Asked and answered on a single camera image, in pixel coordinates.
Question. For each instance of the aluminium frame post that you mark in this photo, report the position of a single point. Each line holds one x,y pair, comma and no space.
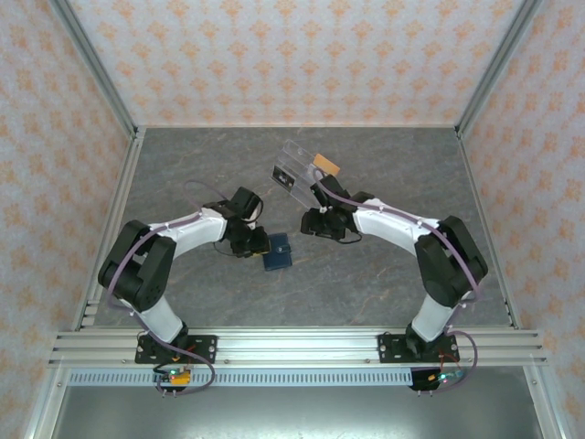
495,68
98,68

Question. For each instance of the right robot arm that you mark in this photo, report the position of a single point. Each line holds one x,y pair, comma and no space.
388,224

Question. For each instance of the black printed card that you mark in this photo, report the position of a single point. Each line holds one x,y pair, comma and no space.
282,178

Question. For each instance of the circuit board with green light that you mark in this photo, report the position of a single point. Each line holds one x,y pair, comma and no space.
445,377

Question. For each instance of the aluminium mounting rail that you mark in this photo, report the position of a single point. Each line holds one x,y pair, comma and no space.
292,347

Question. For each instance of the circuit board with yellow connector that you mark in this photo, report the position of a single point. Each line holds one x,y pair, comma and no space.
171,376

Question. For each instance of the orange card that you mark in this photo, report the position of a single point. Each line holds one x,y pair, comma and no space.
326,165

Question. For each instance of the clear acrylic card stand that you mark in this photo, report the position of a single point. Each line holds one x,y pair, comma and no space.
297,160

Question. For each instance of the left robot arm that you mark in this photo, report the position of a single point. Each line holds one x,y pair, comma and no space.
196,226

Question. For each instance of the grey metal panel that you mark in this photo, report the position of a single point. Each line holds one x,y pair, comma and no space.
292,411

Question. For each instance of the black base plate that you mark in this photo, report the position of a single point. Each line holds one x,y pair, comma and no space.
205,347
388,347

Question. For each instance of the aluminium frame leg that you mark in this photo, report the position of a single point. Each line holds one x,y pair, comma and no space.
546,411
45,411

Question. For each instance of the blue leather card holder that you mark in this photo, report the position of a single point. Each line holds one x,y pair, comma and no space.
279,258

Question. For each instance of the aluminium side rail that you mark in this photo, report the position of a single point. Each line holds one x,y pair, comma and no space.
475,183
124,183

